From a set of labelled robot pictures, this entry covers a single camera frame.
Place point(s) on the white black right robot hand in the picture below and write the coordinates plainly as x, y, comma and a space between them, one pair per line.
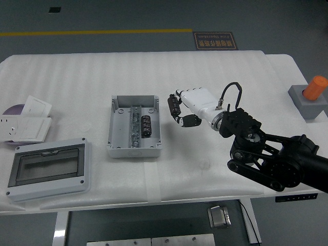
201, 101

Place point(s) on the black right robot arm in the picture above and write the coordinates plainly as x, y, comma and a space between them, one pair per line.
241, 123

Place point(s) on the grey plastic junction box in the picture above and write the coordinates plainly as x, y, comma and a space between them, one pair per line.
153, 143

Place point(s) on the black orange floor sign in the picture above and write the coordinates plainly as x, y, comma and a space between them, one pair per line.
215, 41

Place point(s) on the grey block holder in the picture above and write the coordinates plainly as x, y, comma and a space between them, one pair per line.
311, 109

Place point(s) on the orange cylinder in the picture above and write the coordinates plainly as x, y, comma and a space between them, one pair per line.
314, 88

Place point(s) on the white foam sheet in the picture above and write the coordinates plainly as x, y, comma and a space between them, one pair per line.
77, 77

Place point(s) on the white table leg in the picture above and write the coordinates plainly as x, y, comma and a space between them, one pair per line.
60, 228
252, 217

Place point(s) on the black table control panel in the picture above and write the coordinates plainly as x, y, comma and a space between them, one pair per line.
296, 198

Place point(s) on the grey metal plate with screws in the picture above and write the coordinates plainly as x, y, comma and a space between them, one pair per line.
183, 240
118, 242

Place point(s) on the grey cover with transparent window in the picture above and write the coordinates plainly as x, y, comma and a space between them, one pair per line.
51, 187

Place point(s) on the purple disc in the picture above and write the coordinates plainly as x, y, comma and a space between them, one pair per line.
15, 109

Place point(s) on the metal DIN rail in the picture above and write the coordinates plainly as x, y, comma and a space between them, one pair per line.
135, 128

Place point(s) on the white wall switch plate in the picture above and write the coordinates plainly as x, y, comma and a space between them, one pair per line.
36, 106
33, 129

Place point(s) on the white wall socket plate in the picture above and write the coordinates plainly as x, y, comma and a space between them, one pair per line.
10, 128

